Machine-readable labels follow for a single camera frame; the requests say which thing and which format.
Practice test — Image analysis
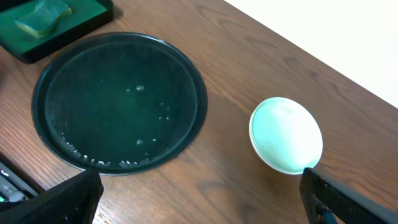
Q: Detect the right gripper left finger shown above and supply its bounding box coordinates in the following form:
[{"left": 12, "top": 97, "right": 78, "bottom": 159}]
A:
[{"left": 1, "top": 169, "right": 104, "bottom": 224}]

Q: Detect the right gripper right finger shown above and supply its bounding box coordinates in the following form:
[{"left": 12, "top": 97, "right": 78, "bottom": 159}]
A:
[{"left": 299, "top": 168, "right": 397, "bottom": 224}]

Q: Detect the pale green plate front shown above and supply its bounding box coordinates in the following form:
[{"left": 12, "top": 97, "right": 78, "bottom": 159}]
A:
[{"left": 249, "top": 97, "right": 323, "bottom": 175}]

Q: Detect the green yellow sponge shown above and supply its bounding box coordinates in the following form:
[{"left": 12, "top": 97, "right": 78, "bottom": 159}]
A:
[{"left": 15, "top": 0, "right": 73, "bottom": 39}]

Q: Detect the round black tray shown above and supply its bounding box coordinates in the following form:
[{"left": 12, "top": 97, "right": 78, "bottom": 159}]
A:
[{"left": 31, "top": 32, "right": 208, "bottom": 175}]

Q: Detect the black rectangular tray green water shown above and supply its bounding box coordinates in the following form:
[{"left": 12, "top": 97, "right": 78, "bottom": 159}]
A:
[{"left": 1, "top": 0, "right": 114, "bottom": 64}]

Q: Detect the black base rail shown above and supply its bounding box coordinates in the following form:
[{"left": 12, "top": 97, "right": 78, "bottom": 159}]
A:
[{"left": 1, "top": 153, "right": 45, "bottom": 212}]

